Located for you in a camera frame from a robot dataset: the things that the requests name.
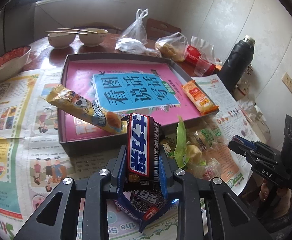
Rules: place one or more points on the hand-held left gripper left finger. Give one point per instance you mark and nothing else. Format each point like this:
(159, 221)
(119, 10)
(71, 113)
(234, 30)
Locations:
(122, 177)

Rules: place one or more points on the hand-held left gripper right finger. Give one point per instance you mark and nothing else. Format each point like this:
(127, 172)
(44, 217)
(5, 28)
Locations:
(162, 178)

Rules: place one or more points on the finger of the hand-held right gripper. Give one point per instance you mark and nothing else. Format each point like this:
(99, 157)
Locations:
(238, 151)
(245, 143)

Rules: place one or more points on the blue cookie packet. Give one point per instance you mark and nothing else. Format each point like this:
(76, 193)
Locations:
(141, 205)

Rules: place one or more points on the clear-wrapped round pastry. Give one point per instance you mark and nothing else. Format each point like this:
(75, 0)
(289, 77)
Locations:
(209, 170)

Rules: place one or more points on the brown chocolate bar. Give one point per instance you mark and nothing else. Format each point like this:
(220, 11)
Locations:
(138, 145)

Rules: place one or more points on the green pastry packet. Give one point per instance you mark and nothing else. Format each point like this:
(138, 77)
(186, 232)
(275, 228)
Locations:
(182, 142)

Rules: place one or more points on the yellow snack packet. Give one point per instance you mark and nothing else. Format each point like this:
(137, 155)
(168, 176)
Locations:
(86, 105)

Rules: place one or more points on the plastic bag of fried snacks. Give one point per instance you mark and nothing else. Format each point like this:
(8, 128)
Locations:
(169, 46)

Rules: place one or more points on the person's right hand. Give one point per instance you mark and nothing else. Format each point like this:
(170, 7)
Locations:
(286, 197)

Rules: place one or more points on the white crumpled paper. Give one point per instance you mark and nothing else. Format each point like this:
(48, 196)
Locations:
(255, 115)

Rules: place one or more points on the clear-wrapped pastry green label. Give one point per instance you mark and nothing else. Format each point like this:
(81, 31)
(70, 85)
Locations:
(205, 137)

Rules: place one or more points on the printed newspaper sheet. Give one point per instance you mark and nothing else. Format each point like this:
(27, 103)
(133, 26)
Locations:
(225, 100)
(23, 155)

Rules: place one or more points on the cat figurine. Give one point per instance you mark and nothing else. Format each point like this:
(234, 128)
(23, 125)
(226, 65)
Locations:
(243, 90)

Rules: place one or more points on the person's dark patterned clothing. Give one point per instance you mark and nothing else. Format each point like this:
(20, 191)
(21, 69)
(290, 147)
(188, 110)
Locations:
(285, 227)

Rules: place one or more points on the orange snack packet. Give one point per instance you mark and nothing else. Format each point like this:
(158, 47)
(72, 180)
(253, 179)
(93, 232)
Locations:
(199, 97)

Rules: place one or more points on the black thermos bottle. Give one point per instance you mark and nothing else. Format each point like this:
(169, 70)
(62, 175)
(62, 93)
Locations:
(238, 62)

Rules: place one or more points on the clear plastic cup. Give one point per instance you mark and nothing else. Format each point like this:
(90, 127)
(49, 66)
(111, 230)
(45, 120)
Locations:
(202, 67)

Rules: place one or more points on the red tissue pack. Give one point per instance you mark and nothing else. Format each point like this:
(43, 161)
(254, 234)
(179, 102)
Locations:
(193, 56)

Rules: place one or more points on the white crumpled plastic bag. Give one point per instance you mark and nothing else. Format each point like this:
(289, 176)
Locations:
(128, 45)

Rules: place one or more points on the white bowl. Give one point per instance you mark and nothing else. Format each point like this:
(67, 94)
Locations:
(92, 40)
(61, 41)

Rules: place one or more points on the clear knotted plastic bag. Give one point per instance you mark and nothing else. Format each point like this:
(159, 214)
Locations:
(136, 32)

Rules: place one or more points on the wooden chopstick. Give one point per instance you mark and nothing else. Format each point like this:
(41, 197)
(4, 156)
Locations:
(78, 30)
(66, 32)

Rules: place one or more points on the red patterned bowl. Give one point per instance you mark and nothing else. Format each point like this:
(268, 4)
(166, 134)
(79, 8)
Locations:
(8, 65)

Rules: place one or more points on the grey refrigerator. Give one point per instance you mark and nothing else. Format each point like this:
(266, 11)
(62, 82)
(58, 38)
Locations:
(16, 25)

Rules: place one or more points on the beige wall socket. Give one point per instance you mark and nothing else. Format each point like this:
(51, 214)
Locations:
(288, 81)

